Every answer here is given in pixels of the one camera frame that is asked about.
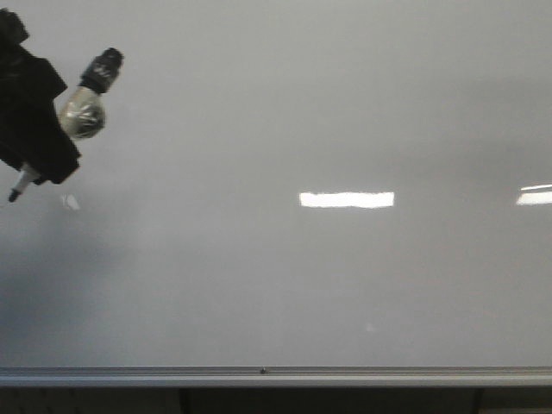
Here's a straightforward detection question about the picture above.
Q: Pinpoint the tape-wrapped black whiteboard marker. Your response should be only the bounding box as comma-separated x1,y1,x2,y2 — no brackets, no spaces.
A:
8,47,123,203

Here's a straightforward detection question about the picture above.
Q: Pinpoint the aluminium whiteboard marker tray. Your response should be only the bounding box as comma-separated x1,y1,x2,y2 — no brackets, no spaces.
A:
1,366,551,388

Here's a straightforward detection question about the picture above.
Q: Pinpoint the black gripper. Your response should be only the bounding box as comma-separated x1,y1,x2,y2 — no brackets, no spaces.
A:
1,8,80,184

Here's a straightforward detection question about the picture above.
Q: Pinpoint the white whiteboard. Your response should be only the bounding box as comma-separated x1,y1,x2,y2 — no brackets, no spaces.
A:
1,1,551,367

